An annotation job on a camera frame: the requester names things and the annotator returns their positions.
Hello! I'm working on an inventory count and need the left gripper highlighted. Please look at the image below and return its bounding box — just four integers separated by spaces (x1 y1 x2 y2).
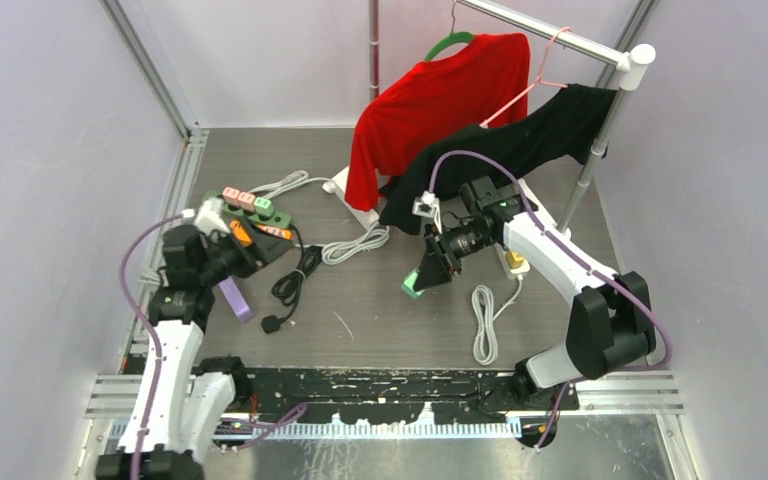
197 216 293 288

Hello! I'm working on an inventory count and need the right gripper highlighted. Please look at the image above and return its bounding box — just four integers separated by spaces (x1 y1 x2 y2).
414 221 496 292

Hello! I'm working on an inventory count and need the green power strip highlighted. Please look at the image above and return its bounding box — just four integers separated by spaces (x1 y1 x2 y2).
202 190 292 230

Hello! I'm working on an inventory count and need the purple power strip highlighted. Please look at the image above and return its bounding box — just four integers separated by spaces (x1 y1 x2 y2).
218 277 254 323

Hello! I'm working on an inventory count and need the pink plug adapter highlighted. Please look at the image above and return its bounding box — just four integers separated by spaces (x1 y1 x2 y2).
236 191 257 212
222 186 240 208

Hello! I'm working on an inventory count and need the teal green plug adapter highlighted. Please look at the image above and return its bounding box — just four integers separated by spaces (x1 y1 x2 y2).
401 269 423 299

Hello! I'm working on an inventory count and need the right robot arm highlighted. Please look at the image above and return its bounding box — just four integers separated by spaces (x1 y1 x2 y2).
408 176 657 411

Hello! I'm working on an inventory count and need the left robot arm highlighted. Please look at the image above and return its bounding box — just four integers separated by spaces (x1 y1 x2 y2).
94 223 293 479

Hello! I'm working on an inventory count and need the orange power strip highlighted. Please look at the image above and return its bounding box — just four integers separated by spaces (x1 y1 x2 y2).
230 218 294 266

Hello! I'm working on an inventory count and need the white power strip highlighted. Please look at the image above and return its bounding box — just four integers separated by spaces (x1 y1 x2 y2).
495 245 530 280

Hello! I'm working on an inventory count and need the red shirt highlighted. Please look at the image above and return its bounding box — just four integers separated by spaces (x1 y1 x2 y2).
344 33 531 211

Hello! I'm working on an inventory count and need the black shirt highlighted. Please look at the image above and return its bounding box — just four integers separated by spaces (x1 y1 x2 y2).
379 84 617 235

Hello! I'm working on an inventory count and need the pink hanger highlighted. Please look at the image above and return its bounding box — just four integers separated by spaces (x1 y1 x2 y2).
479 26 571 129

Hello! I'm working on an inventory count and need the green hanger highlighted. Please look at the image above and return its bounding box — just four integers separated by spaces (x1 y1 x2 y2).
423 1 475 62

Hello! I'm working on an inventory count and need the metal clothes rack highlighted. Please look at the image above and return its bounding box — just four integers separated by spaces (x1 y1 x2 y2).
322 0 657 266

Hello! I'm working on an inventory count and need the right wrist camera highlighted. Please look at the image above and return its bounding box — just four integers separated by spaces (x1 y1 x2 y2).
412 191 439 219

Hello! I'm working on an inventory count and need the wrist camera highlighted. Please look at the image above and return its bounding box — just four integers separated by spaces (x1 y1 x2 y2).
193 197 231 236
412 191 439 219

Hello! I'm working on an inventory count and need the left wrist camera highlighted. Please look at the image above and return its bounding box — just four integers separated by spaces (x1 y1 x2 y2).
193 197 231 236

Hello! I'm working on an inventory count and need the white coiled cable middle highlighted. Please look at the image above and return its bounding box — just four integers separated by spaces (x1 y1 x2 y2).
320 221 392 266

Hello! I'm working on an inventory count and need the white coiled cable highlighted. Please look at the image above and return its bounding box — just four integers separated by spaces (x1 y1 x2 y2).
248 170 336 200
320 221 392 266
471 278 524 367

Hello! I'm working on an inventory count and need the white coiled cable back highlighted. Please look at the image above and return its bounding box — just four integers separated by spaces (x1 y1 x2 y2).
248 170 336 200

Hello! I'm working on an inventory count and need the white coiled cable front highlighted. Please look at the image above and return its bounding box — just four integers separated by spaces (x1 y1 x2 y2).
471 278 524 367

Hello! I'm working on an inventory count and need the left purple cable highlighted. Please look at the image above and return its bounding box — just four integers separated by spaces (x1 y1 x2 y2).
118 210 309 480

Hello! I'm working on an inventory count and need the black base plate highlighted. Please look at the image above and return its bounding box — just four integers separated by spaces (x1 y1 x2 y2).
226 367 560 426

